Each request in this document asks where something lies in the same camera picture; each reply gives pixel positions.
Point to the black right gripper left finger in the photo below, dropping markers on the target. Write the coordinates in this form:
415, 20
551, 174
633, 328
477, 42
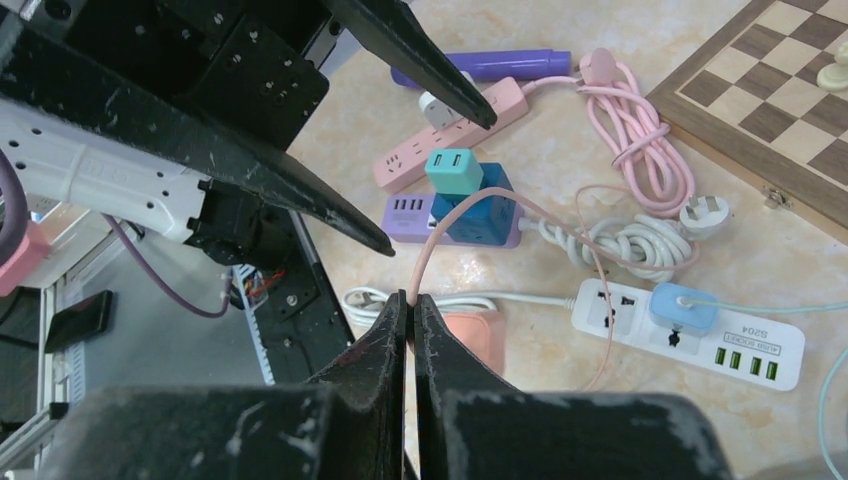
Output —
345, 422

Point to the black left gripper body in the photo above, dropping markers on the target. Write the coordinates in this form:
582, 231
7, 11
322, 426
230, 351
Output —
250, 65

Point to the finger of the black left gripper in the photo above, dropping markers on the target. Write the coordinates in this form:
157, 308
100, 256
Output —
79, 133
389, 30

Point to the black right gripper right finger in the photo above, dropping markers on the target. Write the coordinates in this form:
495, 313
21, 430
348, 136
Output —
475, 425

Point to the white charger plug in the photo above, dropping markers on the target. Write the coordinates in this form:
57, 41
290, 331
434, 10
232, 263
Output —
438, 114

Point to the teal charger plug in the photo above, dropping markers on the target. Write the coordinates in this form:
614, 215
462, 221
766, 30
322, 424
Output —
454, 172

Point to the blue cube socket adapter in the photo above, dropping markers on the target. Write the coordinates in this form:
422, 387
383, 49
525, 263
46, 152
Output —
489, 221

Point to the light blue charger plug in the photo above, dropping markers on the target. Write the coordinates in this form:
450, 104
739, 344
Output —
682, 309

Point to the orange pink charger plug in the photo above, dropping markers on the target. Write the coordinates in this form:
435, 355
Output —
649, 248

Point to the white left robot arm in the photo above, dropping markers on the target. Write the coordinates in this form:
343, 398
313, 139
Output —
229, 228

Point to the pink power strip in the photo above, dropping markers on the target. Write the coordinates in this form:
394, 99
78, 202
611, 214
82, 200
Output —
405, 164

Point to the purple microphone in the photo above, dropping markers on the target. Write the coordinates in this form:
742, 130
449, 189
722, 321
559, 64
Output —
522, 65

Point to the white power strip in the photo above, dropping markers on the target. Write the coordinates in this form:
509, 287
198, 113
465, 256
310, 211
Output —
754, 349

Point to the purple power strip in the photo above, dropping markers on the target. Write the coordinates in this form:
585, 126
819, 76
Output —
407, 219

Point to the wooden chessboard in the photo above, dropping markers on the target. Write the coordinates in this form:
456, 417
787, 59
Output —
748, 100

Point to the cream chess piece near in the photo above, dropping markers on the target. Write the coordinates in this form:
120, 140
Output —
833, 77

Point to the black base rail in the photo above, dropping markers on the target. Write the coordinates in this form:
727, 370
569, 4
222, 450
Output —
295, 320

